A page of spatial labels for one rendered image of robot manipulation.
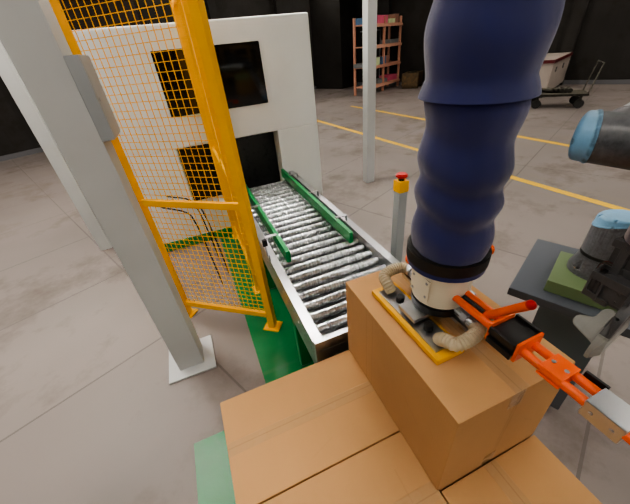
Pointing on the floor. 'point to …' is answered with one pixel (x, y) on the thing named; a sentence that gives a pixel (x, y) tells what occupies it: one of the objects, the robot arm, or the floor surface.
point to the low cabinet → (554, 69)
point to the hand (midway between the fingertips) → (617, 345)
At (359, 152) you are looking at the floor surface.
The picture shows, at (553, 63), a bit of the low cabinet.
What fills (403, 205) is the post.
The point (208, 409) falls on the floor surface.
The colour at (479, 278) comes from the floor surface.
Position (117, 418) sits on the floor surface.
